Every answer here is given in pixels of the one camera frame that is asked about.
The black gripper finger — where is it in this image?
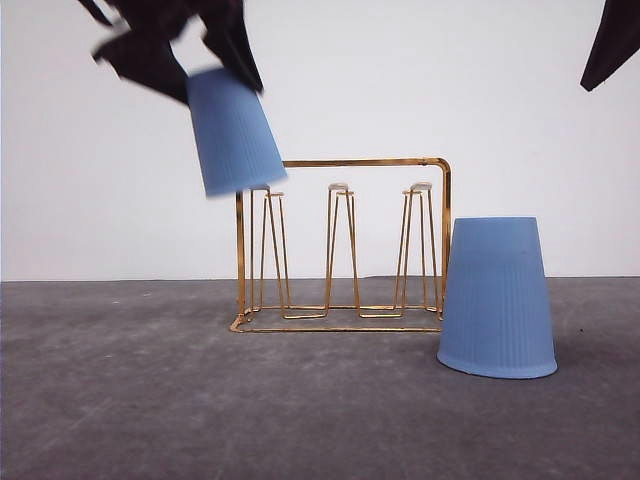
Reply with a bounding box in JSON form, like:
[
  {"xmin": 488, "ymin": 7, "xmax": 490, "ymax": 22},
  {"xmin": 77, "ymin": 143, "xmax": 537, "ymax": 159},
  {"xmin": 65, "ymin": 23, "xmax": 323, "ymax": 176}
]
[{"xmin": 580, "ymin": 0, "xmax": 640, "ymax": 92}]

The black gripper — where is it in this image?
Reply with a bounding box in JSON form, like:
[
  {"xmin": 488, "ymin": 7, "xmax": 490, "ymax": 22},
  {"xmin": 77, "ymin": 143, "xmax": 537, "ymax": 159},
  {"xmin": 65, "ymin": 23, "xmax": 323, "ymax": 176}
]
[{"xmin": 78, "ymin": 0, "xmax": 264, "ymax": 107}]

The blue ribbed plastic cup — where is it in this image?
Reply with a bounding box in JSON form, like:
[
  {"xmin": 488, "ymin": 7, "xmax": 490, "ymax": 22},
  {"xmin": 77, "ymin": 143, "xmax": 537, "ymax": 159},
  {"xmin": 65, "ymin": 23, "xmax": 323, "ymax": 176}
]
[{"xmin": 186, "ymin": 68, "xmax": 288, "ymax": 198}]

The gold wire cup rack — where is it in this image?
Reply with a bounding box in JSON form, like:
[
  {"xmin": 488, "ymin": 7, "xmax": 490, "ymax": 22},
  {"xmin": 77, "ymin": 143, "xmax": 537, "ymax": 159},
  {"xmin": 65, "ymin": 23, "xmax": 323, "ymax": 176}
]
[{"xmin": 230, "ymin": 158, "xmax": 453, "ymax": 333}]

